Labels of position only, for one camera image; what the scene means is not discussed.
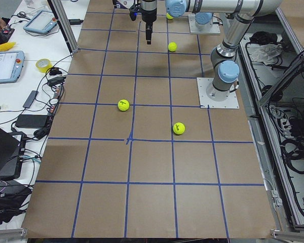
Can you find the tennis ball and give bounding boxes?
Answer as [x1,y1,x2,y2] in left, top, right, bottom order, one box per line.
[172,122,185,135]
[168,42,177,52]
[118,99,130,111]
[166,13,173,20]

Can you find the black laptop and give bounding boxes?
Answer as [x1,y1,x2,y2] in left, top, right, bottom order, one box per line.
[0,128,26,181]

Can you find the tennis ball centre right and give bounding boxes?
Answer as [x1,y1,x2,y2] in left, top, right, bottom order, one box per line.
[172,122,185,135]

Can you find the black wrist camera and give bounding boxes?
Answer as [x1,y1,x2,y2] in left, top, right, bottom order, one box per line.
[129,3,141,21]

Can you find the black power adapter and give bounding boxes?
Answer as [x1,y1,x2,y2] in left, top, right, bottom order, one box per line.
[15,114,48,129]

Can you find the yellow tape roll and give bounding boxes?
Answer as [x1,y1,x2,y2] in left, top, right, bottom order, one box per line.
[35,58,53,73]

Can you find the grey usb hub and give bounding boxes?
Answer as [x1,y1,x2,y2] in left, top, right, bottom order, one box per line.
[23,90,39,109]

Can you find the far teach pendant tablet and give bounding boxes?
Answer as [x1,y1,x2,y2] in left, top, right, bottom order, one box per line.
[23,10,57,35]

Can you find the tennis ball centre left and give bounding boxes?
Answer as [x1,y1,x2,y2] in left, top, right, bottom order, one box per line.
[118,99,130,111]

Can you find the tennis ball upper middle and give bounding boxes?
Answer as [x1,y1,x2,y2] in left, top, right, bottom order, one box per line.
[168,42,177,52]

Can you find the crumpled white cloth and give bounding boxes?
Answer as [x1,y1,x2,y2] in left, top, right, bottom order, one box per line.
[250,44,282,65]

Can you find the yellow plastic object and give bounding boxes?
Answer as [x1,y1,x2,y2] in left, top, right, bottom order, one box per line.
[0,42,16,52]

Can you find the aluminium frame post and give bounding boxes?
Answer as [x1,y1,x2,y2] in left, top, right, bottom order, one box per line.
[47,0,79,54]

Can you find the tennis ball far top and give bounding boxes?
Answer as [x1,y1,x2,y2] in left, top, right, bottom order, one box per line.
[166,13,173,20]

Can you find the near teach pendant tablet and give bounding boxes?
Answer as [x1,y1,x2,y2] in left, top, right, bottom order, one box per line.
[0,51,25,84]

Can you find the black scissors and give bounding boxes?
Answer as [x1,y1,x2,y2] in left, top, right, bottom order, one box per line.
[16,11,30,20]

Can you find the teach pendant tablet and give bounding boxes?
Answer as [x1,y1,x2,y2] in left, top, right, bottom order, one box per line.
[0,51,25,84]
[23,10,57,35]

